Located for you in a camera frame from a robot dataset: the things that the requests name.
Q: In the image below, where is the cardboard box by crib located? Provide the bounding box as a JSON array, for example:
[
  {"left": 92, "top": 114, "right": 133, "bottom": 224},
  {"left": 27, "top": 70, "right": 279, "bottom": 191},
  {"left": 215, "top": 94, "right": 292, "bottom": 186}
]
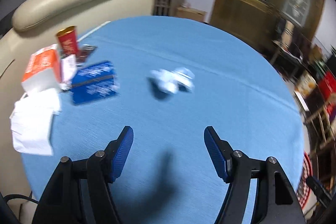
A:
[{"left": 175, "top": 7, "right": 206, "bottom": 22}]

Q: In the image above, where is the red mesh waste basket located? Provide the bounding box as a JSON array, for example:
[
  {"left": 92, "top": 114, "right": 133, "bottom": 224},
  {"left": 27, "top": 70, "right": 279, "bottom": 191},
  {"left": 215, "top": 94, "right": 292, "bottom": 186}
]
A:
[{"left": 296, "top": 152, "right": 313, "bottom": 210}]

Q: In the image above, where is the red gift bag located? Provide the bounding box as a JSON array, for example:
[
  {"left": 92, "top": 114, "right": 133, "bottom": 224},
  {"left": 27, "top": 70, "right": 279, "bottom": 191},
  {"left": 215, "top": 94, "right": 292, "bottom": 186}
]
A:
[{"left": 318, "top": 71, "right": 336, "bottom": 101}]

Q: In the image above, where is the crumpled white blue tissue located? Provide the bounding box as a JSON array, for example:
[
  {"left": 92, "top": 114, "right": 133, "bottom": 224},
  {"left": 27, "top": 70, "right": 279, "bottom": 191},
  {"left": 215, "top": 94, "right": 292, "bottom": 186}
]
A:
[{"left": 150, "top": 68, "right": 195, "bottom": 94}]

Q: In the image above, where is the orange fruit carton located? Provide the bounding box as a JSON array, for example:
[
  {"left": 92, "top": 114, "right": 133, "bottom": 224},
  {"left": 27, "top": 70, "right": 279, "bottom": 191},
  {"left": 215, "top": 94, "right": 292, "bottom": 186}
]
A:
[{"left": 295, "top": 71, "right": 316, "bottom": 98}]

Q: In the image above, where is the cream leather headboard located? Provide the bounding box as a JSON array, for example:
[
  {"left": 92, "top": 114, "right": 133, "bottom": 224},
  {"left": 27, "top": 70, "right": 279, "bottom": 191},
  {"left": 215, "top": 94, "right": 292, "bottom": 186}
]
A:
[{"left": 1, "top": 0, "right": 154, "bottom": 194}]

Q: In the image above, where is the blue bed cover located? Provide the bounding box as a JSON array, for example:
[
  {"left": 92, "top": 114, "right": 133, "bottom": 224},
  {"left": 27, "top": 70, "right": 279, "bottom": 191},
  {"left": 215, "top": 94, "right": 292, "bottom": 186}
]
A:
[{"left": 22, "top": 16, "right": 304, "bottom": 223}]

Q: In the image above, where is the orange white carton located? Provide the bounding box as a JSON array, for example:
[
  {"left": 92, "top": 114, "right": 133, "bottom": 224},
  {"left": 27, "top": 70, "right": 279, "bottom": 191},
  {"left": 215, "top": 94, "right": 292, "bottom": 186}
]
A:
[{"left": 21, "top": 44, "right": 62, "bottom": 96}]

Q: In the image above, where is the blue toothpaste box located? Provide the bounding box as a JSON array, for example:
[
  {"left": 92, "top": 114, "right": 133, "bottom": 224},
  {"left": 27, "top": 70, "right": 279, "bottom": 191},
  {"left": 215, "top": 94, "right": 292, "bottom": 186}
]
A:
[{"left": 70, "top": 61, "right": 119, "bottom": 105}]

